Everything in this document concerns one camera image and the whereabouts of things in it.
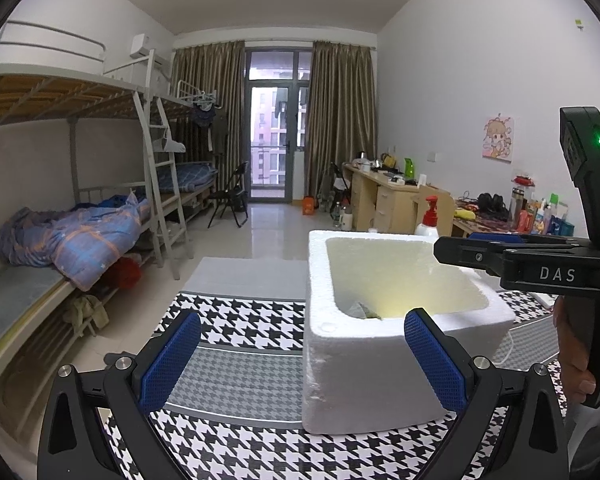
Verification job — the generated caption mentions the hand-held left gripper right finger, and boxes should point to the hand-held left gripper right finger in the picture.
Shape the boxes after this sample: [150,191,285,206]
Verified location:
[404,308,571,480]

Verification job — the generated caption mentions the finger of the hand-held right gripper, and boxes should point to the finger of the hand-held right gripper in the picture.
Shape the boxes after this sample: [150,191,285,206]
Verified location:
[434,236,506,277]
[467,231,595,252]

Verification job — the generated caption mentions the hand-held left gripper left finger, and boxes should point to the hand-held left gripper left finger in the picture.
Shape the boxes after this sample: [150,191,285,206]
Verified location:
[37,310,202,480]

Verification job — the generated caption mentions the white foam box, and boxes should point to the white foam box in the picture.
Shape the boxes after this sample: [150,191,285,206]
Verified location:
[302,230,517,435]

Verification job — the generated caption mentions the person's right hand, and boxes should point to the person's right hand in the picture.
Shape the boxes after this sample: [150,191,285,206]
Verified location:
[554,294,597,406]

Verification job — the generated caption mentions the cluttered wooden desk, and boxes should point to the cluttered wooden desk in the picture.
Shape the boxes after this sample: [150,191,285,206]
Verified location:
[451,195,578,241]

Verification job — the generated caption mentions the black headphones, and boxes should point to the black headphones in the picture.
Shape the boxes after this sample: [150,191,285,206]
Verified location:
[477,193,507,214]

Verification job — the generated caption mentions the red lidded flask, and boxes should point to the red lidded flask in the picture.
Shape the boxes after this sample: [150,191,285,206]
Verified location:
[511,176,535,222]

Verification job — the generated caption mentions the white pump lotion bottle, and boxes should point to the white pump lotion bottle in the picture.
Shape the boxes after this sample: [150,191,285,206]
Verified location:
[414,196,440,237]

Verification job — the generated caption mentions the crumpled pale plastic packet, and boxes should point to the crumpled pale plastic packet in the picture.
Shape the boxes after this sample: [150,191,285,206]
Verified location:
[350,300,384,321]

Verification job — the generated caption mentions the black white houndstooth cloth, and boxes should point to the black white houndstooth cloth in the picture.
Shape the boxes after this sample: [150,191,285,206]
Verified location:
[105,287,573,480]

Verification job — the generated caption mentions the red cloth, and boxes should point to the red cloth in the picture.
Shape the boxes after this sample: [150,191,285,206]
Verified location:
[112,257,144,291]

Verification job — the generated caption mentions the beige cloth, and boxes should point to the beige cloth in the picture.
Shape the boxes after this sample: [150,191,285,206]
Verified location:
[62,294,109,337]

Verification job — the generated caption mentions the light wooden desk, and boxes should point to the light wooden desk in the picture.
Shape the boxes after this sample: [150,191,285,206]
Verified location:
[342,162,423,233]

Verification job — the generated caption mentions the blue orange checked quilt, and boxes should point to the blue orange checked quilt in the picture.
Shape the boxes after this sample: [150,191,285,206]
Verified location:
[0,195,151,292]

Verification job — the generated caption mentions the grey mattress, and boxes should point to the grey mattress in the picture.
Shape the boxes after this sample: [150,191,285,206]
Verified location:
[0,264,67,363]

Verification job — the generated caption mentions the black folding chair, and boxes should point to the black folding chair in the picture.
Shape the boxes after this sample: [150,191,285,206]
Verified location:
[207,161,250,230]

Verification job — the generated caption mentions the white bed ladder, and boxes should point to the white bed ladder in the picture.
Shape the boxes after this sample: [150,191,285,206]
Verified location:
[134,91,194,281]

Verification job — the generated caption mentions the blue checked bed sheet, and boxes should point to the blue checked bed sheet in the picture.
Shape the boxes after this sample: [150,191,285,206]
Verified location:
[157,161,219,193]

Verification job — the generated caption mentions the brown curtain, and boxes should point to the brown curtain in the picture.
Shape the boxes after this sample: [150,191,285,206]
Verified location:
[305,40,379,207]
[172,40,249,201]

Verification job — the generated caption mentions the small metal bunk bed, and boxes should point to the small metal bunk bed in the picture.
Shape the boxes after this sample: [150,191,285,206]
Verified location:
[150,79,222,226]

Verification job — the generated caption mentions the glass balcony door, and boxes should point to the glass balcony door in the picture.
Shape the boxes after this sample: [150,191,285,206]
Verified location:
[245,50,312,206]

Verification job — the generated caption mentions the hanging dark garment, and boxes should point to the hanging dark garment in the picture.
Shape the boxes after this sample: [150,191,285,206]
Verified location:
[211,111,229,154]

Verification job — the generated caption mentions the hanging blue clothes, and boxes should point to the hanging blue clothes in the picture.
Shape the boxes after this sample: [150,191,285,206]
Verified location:
[190,100,216,129]

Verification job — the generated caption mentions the large metal bunk bed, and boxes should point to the large metal bunk bed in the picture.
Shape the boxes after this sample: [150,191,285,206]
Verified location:
[0,20,193,411]

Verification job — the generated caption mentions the white air conditioner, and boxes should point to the white air conditioner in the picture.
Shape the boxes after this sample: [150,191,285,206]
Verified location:
[130,34,164,66]

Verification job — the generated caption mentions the white cable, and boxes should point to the white cable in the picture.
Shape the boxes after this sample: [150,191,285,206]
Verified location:
[494,329,517,367]

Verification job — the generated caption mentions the cartoon wall poster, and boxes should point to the cartoon wall poster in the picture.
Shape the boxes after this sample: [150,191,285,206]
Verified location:
[481,116,515,161]

